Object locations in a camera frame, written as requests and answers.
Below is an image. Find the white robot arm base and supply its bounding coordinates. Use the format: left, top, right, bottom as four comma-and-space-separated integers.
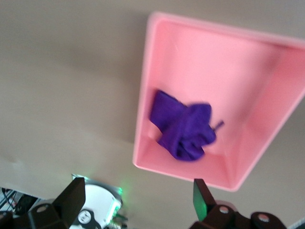
71, 173, 124, 229

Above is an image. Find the black cable bundle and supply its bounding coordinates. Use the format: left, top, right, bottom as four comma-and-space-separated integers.
0, 187, 24, 213

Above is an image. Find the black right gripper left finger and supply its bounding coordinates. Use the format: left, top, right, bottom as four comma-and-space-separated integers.
0, 177, 87, 229

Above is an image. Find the purple cloth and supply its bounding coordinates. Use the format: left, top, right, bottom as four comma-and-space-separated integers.
149, 89, 225, 162

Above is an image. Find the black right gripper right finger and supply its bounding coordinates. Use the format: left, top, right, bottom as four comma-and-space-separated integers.
188, 178, 289, 229

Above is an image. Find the pink plastic bin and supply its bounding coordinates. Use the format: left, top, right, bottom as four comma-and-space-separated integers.
132, 11, 305, 192

